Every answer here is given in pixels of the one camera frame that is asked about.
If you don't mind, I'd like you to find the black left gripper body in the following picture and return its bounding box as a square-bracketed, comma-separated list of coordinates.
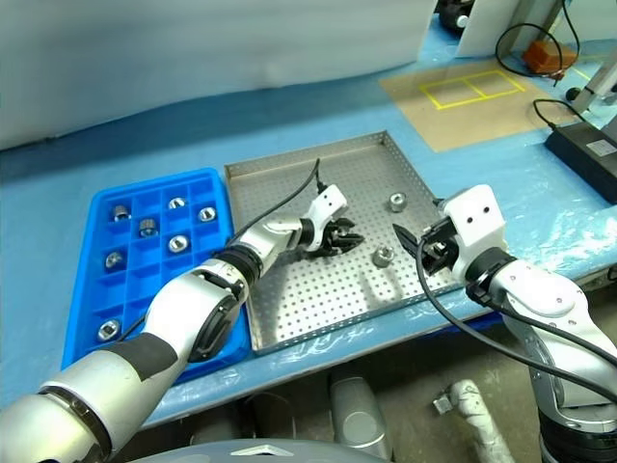
[317, 219, 344, 257]

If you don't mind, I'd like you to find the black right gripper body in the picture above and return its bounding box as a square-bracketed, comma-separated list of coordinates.
[417, 216, 459, 277]

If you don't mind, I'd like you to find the perforated steel tray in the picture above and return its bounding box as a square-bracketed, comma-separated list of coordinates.
[224, 129, 467, 357]

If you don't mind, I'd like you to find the blue plastic compartment tray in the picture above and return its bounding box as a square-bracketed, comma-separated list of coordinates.
[61, 167, 252, 385]

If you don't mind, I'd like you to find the brown cardboard mat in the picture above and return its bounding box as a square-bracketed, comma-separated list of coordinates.
[378, 61, 587, 154]

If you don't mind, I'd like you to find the grey cylinder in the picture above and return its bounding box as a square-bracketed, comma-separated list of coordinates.
[330, 370, 391, 459]

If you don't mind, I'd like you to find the dirty white pipe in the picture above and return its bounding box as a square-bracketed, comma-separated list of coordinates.
[447, 379, 516, 463]

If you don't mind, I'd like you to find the black power adapter box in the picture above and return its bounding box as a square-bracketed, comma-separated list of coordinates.
[544, 123, 617, 204]

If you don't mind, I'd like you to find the white upright board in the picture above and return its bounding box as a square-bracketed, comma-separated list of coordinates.
[455, 0, 524, 59]

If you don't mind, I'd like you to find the black round device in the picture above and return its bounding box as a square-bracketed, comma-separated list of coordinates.
[436, 0, 471, 34]

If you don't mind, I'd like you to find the orange block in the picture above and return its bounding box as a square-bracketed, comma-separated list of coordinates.
[523, 40, 577, 73]

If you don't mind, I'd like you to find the grey rounded housing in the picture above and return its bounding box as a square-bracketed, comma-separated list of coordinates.
[129, 436, 377, 463]

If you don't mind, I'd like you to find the white foam backdrop sheet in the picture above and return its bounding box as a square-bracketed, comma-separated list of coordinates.
[0, 0, 447, 151]

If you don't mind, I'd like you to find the aluminium profile stand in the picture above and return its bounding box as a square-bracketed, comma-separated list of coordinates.
[571, 45, 617, 115]

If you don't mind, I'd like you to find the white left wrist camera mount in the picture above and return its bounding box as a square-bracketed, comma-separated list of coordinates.
[304, 186, 349, 253]

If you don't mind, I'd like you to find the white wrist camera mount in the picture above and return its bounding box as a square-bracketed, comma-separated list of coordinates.
[442, 185, 507, 286]
[304, 186, 349, 253]

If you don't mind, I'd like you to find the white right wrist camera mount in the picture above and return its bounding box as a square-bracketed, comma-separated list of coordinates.
[442, 185, 507, 286]

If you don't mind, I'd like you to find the black power adapter cable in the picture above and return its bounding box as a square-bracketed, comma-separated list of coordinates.
[532, 98, 587, 131]

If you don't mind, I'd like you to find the thin black looped cable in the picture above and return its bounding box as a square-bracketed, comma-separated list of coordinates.
[495, 0, 582, 88]

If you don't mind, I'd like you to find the grey metal post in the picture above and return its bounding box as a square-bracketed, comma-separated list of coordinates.
[540, 0, 560, 44]

